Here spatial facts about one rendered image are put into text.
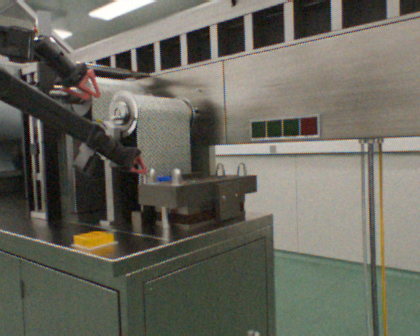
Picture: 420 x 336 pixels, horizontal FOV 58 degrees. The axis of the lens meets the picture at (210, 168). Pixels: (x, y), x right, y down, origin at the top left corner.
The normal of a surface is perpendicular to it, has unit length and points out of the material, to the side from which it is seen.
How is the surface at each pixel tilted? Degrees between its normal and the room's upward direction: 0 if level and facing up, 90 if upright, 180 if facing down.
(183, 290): 90
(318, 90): 90
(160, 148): 90
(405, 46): 90
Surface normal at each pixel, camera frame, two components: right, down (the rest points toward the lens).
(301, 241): -0.64, 0.07
